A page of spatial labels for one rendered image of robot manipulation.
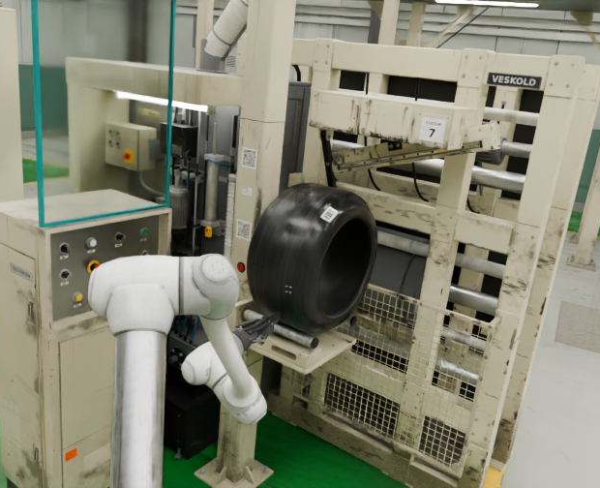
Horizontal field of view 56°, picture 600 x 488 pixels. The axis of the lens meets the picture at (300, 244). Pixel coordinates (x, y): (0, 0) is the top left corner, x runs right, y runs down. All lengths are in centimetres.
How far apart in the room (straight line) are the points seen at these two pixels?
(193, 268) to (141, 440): 36
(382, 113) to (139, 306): 129
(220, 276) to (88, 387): 126
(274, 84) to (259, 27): 21
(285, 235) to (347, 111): 59
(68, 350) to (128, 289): 104
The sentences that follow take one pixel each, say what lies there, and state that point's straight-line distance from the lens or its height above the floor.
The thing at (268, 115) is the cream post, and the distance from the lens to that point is 218.
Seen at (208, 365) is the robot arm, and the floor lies 98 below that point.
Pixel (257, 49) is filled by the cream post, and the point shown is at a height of 191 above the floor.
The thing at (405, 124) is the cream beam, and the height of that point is 170.
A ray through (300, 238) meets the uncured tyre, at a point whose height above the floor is 131.
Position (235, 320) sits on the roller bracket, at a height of 89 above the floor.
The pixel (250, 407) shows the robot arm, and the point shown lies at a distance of 175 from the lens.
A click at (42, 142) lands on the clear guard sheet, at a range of 201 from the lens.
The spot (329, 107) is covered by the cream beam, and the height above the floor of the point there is 172.
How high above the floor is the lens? 186
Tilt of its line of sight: 17 degrees down
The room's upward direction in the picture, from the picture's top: 6 degrees clockwise
